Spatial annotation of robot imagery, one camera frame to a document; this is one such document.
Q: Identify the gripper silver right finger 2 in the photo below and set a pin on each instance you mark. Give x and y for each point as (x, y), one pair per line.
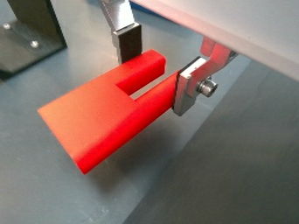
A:
(194, 78)

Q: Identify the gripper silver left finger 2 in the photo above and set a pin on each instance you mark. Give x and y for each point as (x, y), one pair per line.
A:
(126, 30)

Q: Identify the red slotted square-circle object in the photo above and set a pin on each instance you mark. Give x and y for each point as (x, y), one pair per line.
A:
(97, 117)

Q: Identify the black curved fixture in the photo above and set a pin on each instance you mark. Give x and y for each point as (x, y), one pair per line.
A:
(31, 38)

